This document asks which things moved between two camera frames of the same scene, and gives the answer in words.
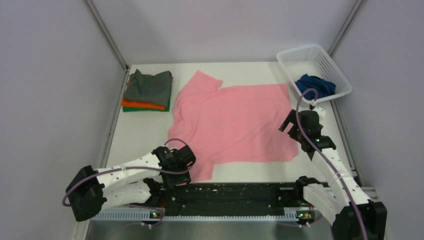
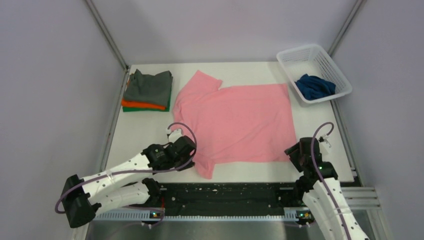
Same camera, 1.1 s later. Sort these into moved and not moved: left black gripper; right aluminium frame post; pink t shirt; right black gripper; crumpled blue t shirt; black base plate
Moved: left black gripper; right black gripper
Not moved: right aluminium frame post; crumpled blue t shirt; black base plate; pink t shirt
